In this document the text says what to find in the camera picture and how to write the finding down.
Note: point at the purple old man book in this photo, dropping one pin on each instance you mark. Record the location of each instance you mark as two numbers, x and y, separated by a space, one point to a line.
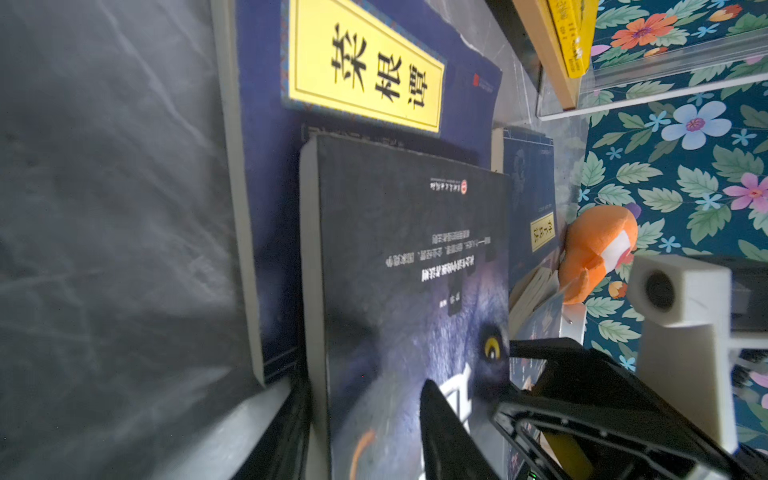
536 313

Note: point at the orange shark plush toy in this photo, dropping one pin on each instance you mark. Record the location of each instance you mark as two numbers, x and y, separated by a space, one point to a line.
597 242

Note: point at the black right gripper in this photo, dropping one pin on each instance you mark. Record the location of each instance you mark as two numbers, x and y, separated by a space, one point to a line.
589 418

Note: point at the black wolf cover book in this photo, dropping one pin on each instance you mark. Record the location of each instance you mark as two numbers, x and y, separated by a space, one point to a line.
405 262

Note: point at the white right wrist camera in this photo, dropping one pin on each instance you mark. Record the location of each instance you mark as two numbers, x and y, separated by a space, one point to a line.
704 334

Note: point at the dark blue yellow-label book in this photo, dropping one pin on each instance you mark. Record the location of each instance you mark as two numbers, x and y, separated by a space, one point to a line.
390 72

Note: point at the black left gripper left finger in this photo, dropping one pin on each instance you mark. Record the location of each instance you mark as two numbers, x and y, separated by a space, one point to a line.
281 453

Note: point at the yellow book in shelf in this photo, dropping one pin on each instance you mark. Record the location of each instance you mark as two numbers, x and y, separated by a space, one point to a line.
575 26

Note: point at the wooden white-frame bookshelf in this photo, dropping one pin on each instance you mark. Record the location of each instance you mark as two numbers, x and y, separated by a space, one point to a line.
594 56

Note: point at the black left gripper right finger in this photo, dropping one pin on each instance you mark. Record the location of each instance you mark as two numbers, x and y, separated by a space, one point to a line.
448 449

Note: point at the navy book small label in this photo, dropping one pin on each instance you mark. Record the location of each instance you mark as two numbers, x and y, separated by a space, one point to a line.
527 158

